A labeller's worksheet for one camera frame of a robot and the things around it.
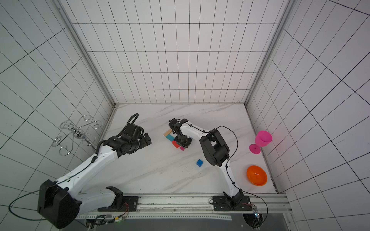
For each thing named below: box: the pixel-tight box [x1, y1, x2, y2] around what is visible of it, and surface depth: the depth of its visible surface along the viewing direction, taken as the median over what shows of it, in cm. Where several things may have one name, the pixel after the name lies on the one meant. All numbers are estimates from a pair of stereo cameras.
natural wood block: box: [163, 128, 172, 137], surface depth 103 cm
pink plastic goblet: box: [249, 130, 273, 155], surface depth 85 cm
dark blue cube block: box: [196, 158, 204, 168], surface depth 87 cm
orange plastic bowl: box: [246, 165, 268, 187], surface depth 81 cm
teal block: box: [165, 134, 175, 142], surface depth 101 cm
